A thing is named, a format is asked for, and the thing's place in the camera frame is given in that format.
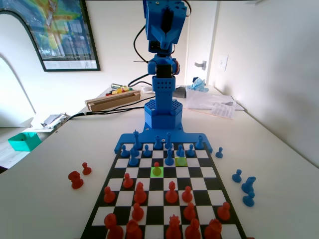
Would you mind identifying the group of blue chess pieces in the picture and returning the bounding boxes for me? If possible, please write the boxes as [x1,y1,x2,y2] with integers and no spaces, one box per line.
[114,123,213,154]

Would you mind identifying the blue chess king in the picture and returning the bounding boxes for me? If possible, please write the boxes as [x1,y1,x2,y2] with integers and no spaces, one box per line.
[133,129,141,151]

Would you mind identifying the red knight chess piece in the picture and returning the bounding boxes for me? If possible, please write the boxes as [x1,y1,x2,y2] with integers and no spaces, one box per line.
[68,170,85,190]
[203,218,222,239]
[126,219,143,239]

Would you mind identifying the red chess queen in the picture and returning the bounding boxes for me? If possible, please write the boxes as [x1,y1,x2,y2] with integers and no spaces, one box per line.
[165,214,182,239]

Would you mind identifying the white door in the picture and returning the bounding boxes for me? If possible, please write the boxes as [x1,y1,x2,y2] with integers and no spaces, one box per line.
[184,0,220,87]

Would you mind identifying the blue fuzzy toy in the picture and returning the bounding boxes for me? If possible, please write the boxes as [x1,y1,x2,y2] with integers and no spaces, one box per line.
[186,77,209,93]

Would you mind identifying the wooden box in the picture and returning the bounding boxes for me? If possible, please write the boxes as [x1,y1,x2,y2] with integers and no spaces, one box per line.
[84,90,142,112]

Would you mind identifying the black framed map poster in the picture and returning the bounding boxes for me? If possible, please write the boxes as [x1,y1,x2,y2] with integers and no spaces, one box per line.
[0,0,101,73]

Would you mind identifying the printed paper sheet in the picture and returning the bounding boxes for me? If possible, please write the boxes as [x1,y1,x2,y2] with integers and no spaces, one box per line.
[210,101,237,120]

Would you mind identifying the white paper orange edge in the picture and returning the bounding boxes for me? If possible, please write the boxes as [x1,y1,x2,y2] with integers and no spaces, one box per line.
[183,99,247,120]

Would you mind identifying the crumpled grey paper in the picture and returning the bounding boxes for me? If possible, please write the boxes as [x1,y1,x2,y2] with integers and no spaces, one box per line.
[40,112,72,130]

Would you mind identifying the black and white chessboard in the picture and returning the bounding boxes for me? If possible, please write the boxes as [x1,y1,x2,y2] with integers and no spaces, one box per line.
[79,141,248,239]

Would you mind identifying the teal plastic bin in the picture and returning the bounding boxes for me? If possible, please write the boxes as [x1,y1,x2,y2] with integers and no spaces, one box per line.
[7,131,42,152]

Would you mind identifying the dark gripper camera module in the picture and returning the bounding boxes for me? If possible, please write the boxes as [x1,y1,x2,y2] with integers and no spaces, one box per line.
[149,40,175,55]

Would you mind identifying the red white black wires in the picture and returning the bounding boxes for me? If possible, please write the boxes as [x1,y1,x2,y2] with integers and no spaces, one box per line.
[184,0,193,18]

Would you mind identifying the black looped cable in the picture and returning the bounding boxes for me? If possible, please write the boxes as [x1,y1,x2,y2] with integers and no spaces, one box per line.
[128,73,153,88]

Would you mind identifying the white light switch plate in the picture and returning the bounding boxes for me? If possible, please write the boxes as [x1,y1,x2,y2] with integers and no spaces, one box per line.
[216,54,229,72]

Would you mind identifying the black table cable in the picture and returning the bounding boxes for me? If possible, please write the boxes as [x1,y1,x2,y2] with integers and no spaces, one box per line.
[65,98,152,120]
[86,106,147,117]

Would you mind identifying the white curved frame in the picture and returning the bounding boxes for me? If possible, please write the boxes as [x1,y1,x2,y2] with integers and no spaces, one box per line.
[0,9,45,115]

